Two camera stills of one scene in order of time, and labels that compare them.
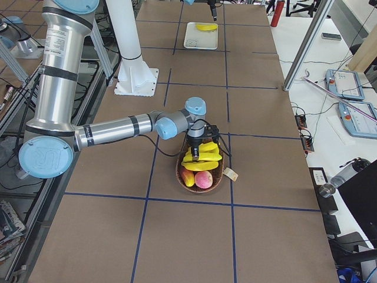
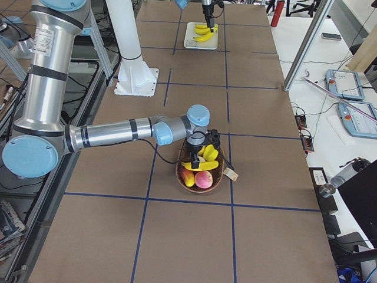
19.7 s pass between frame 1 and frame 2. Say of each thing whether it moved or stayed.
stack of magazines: stayed
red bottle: stayed
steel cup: stayed
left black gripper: moved
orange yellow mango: stayed
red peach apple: stayed
